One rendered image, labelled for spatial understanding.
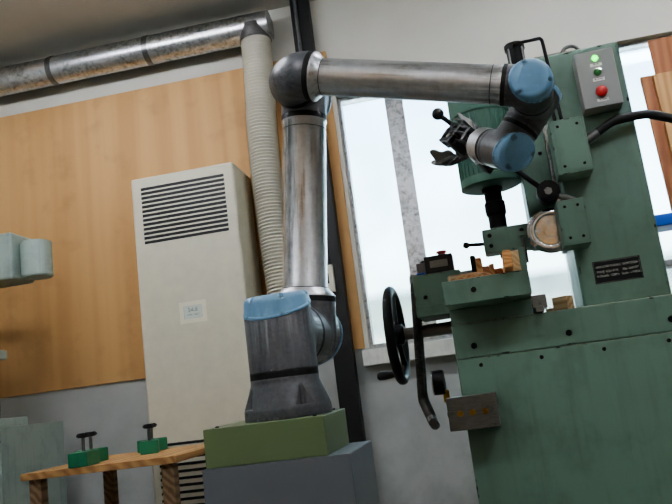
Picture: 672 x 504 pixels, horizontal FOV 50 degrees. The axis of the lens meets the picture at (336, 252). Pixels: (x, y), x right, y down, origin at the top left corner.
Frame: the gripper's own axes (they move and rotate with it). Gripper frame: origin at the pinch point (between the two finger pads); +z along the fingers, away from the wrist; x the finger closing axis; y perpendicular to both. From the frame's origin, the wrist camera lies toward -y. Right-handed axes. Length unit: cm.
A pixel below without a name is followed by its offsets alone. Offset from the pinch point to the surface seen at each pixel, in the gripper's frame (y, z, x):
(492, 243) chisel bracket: -28.4, -3.4, 14.3
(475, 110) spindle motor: -5.5, 9.6, -14.1
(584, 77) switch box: -15.9, -10.8, -34.7
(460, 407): -27, -37, 55
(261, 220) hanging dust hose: -19, 156, 53
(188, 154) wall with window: 18, 206, 48
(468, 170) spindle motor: -13.0, 5.5, 1.2
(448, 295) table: -11.2, -27.5, 34.7
